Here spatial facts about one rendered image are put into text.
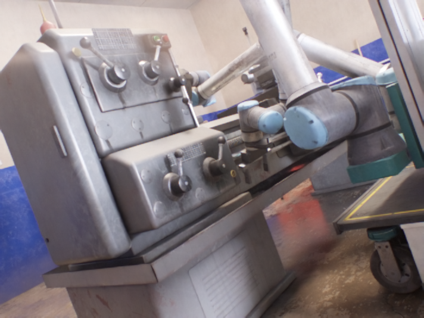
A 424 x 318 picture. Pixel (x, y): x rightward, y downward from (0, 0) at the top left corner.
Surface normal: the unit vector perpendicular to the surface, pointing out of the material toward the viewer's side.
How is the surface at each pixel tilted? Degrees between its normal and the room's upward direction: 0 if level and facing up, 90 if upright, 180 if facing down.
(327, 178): 90
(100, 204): 90
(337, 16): 90
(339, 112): 85
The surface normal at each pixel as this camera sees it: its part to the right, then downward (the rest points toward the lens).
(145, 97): 0.69, -0.25
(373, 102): 0.32, -0.09
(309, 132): -0.84, 0.42
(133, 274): -0.63, 0.26
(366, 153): -0.70, -0.07
